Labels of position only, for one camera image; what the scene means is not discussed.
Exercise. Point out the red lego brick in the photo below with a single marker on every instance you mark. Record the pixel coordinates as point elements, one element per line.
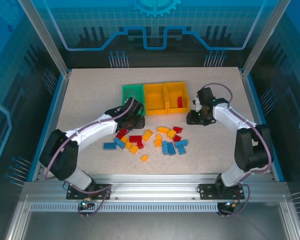
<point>140,145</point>
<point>122,133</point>
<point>177,129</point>
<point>180,101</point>
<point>135,138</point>
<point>177,138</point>

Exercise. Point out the yellow lego brick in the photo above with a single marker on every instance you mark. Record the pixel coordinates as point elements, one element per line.
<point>171,134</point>
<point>128,145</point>
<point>133,149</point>
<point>158,137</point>
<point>147,135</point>
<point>144,158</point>
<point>163,129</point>
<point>124,139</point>

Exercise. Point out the blue lego brick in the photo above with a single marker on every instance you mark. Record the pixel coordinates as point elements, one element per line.
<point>182,143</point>
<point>171,149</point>
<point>120,143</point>
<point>182,150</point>
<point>109,146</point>
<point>164,147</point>

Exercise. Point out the green plastic bin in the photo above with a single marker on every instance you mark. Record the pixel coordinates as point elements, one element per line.
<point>135,90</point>

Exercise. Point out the orange lego brick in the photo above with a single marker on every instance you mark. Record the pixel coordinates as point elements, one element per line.
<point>158,143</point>

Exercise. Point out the yellow plastic bin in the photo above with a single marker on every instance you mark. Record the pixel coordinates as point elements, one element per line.
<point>173,95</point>
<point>155,97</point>

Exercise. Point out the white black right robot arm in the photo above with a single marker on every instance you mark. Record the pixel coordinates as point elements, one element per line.
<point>227,117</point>

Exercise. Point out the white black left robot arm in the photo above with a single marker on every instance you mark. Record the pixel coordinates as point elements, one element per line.
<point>95,127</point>

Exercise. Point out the slotted aluminium strip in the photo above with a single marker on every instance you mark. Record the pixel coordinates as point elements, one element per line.
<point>140,207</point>

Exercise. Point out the small led circuit board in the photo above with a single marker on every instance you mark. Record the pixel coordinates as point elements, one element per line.
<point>231,205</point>
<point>86,203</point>

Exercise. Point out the grey metal panel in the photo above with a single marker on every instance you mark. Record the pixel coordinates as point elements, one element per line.
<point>150,227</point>

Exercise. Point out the blue edged side rail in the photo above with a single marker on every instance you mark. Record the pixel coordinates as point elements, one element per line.
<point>50,125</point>
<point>252,100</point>

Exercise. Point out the aluminium front rail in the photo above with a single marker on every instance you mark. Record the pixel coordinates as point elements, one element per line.
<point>152,190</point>

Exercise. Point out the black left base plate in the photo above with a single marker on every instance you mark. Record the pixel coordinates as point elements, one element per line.
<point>102,191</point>

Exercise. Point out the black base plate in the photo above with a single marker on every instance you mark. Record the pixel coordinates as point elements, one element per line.
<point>102,191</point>
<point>206,191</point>

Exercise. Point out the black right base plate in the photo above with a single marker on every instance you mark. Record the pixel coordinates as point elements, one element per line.
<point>206,191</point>

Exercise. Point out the aluminium frame post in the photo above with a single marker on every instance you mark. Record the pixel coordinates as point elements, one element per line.
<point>262,37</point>
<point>47,37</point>

